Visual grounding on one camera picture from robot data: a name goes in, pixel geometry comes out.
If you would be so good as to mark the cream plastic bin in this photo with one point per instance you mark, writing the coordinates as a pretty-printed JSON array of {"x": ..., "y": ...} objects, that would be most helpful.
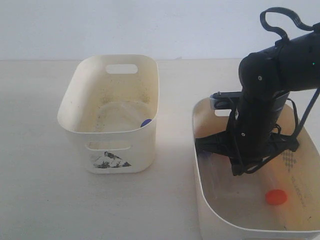
[
  {"x": 237, "y": 215},
  {"x": 101, "y": 79}
]

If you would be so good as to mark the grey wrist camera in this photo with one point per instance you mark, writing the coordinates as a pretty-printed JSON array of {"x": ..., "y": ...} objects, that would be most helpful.
[{"x": 224, "y": 100}]

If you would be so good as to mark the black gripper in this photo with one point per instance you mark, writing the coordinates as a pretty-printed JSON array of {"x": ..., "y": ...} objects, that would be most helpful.
[{"x": 252, "y": 137}]

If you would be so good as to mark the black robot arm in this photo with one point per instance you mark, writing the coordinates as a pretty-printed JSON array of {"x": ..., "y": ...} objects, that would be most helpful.
[{"x": 289, "y": 66}]

